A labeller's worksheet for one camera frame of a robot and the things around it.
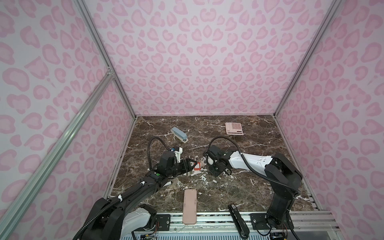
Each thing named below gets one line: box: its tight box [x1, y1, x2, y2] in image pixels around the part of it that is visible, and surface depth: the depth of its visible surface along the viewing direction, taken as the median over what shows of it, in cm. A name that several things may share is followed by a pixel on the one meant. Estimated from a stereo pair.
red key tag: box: [194, 162, 202, 171], surface depth 92 cm
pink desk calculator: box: [225, 122, 244, 135], surface depth 112 cm
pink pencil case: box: [182, 189, 197, 225], surface depth 78 cm
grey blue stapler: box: [170, 126, 189, 144], surface depth 106 cm
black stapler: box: [228, 203, 250, 240], surface depth 73 cm
